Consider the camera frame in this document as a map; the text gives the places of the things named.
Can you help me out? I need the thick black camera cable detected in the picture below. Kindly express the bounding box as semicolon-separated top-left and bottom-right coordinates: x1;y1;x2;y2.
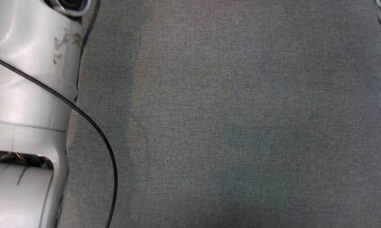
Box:
0;52;118;228

